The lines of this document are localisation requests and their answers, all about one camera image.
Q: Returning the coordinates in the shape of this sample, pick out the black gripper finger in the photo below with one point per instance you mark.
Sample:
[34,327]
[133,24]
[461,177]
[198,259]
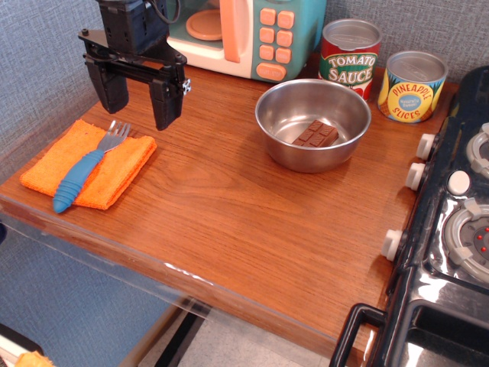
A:
[111,88]
[166,91]

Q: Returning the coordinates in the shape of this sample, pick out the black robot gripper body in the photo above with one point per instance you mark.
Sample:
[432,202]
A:
[138,29]

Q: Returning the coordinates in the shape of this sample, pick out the blue handled metal fork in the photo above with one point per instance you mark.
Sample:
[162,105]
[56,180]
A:
[71,185]

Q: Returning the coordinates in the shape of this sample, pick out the orange microwave turntable plate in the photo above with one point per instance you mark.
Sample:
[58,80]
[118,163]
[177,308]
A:
[205,25]

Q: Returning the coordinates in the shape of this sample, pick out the orange folded rag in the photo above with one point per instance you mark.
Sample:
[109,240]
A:
[107,182]

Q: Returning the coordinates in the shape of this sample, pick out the toy microwave teal and cream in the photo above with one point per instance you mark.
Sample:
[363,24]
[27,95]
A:
[261,40]

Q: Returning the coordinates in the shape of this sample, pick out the stainless steel bowl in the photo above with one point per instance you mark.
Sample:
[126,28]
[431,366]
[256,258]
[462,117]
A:
[285,111]

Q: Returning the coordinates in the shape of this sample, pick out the toy chocolate bar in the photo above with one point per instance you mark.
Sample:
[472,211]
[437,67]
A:
[317,135]

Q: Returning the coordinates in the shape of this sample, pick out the tomato sauce can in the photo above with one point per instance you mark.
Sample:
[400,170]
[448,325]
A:
[349,53]

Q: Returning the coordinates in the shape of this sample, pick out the pineapple slices can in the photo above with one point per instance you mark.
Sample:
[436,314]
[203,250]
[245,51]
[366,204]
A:
[411,87]

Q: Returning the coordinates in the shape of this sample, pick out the white stove knob middle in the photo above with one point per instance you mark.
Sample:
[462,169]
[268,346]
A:
[415,175]

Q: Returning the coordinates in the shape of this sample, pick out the white stove knob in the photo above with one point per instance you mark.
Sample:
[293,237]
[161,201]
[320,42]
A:
[391,244]
[425,146]
[415,175]

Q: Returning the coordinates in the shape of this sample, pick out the white stove knob upper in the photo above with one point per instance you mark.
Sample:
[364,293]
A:
[425,146]

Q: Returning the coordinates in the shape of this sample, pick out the white stove knob lower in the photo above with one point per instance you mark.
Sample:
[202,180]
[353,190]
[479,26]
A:
[391,244]

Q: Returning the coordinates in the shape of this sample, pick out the orange object bottom left corner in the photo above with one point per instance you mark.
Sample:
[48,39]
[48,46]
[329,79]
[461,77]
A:
[33,359]

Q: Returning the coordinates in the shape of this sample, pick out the black toy stove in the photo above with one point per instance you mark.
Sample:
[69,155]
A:
[437,295]

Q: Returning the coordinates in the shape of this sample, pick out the black oven door handle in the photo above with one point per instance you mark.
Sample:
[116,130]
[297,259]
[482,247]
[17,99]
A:
[359,314]

